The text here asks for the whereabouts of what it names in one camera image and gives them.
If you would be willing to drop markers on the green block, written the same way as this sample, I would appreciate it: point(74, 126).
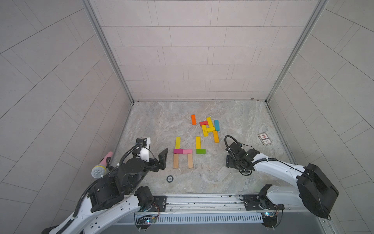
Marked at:
point(201, 151)

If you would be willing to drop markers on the orange block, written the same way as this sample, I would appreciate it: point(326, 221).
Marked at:
point(216, 137)
point(193, 119)

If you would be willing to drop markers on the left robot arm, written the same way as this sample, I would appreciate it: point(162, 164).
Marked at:
point(118, 194)

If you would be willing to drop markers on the left circuit board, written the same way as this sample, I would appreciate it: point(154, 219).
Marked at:
point(144, 222)

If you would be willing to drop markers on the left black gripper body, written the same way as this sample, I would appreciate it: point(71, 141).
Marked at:
point(152, 165)

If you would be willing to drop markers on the pink microphone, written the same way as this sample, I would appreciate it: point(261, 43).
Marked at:
point(103, 167)

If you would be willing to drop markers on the circuit board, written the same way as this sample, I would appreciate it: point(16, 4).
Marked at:
point(270, 219)
point(144, 222)

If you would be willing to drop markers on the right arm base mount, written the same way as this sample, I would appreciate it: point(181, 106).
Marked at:
point(259, 203)

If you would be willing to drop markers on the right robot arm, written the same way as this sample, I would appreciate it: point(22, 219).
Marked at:
point(311, 188)

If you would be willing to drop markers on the teal block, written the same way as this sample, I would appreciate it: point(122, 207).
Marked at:
point(216, 125)

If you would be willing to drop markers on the aluminium rail frame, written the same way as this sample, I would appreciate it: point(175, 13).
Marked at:
point(222, 203)

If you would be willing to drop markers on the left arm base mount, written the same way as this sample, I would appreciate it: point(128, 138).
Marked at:
point(159, 204)

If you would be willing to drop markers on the yellow block small horizontal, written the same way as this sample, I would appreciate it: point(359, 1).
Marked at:
point(210, 129)

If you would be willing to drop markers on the small printed card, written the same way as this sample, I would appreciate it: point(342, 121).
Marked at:
point(265, 139)

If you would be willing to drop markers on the yellow block short vertical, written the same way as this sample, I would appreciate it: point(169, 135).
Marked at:
point(204, 129)

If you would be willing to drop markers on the orange block top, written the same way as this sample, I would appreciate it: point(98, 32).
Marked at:
point(193, 119)

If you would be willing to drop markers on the orange block lower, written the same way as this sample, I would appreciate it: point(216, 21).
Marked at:
point(216, 137)

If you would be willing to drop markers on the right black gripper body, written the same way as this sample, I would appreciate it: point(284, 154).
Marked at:
point(233, 163)

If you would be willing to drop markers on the right circuit board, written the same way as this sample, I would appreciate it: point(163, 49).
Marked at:
point(270, 219)

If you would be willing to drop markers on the magenta block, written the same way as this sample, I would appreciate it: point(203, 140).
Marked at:
point(178, 151)

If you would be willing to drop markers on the tan wooden block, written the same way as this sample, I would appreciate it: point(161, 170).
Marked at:
point(175, 161)
point(190, 161)

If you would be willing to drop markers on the yellow block upper diagonal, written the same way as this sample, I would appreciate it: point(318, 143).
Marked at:
point(210, 123)

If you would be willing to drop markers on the pink block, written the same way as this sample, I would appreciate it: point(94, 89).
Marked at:
point(187, 151)

